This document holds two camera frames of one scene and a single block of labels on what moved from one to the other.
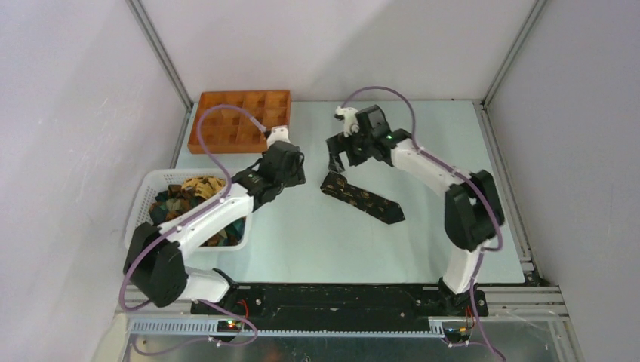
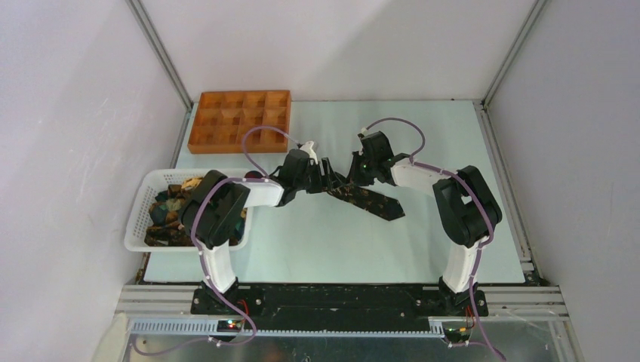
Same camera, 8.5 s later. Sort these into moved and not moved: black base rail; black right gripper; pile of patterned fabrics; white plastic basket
Moved: black right gripper
Not moved: white plastic basket; black base rail; pile of patterned fabrics
